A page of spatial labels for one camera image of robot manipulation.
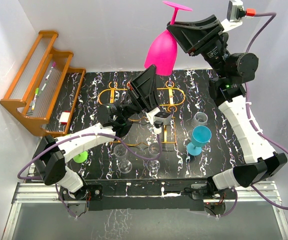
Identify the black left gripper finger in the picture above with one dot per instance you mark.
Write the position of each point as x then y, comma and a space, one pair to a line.
139, 88
152, 97

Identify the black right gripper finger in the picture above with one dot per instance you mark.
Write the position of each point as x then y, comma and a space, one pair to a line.
191, 38
209, 21

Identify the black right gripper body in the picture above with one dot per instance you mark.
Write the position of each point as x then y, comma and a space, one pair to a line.
216, 55

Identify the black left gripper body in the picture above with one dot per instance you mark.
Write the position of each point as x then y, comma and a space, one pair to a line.
129, 108

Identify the pink wine glass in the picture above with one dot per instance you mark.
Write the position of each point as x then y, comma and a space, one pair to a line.
162, 53

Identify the green wine glass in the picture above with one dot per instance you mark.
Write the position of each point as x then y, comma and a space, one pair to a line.
81, 157

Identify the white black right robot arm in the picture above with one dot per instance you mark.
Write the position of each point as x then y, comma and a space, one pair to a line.
229, 95

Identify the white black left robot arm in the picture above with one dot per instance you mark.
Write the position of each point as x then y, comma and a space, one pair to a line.
52, 155

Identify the clear wine glass left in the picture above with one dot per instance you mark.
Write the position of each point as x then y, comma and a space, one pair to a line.
124, 164

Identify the clear wine glass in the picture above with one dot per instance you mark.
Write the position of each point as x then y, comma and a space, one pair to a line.
153, 165
124, 164

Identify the blue wine glass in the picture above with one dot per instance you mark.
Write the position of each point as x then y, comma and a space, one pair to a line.
200, 136

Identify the clear wine glass right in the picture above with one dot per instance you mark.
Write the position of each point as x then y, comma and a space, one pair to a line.
153, 165

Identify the orange wooden shelf rack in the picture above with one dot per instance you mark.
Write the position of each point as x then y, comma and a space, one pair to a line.
56, 95

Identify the red white eraser block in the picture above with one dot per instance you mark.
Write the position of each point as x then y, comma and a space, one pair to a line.
64, 117

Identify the pink capped marker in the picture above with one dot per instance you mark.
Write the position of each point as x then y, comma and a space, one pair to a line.
50, 71

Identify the green capped marker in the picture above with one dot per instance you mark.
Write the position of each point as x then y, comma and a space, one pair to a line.
36, 94

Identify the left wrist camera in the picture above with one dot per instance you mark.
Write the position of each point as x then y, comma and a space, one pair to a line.
158, 118

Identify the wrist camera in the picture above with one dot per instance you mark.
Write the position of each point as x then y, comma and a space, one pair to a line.
158, 118
235, 15

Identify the gold wire wine glass rack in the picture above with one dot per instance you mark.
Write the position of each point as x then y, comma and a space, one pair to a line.
171, 106

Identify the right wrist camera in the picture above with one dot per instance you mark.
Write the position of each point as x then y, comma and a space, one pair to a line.
235, 15

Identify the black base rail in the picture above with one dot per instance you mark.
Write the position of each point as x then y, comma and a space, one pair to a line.
152, 194

